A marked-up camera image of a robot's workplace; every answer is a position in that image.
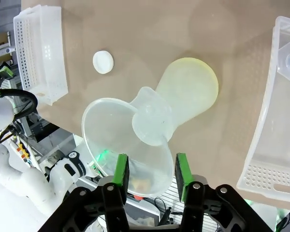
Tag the clear plastic funnel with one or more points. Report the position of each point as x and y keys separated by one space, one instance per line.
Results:
x=106 y=125

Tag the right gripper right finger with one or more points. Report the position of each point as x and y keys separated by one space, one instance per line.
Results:
x=195 y=205

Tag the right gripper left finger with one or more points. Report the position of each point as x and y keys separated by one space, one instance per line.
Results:
x=113 y=205

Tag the translucent plastic conical flask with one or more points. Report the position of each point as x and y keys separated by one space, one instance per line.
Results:
x=191 y=84

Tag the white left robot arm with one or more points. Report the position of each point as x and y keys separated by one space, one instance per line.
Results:
x=26 y=178

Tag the round white cap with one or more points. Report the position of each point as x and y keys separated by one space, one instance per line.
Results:
x=103 y=61

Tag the brown cardboard box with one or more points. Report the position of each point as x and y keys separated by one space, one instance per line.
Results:
x=0 y=41

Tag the white perforated plastic basket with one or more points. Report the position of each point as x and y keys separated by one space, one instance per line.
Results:
x=38 y=48

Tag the translucent perforated plastic basket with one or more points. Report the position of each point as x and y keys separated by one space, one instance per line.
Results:
x=263 y=145

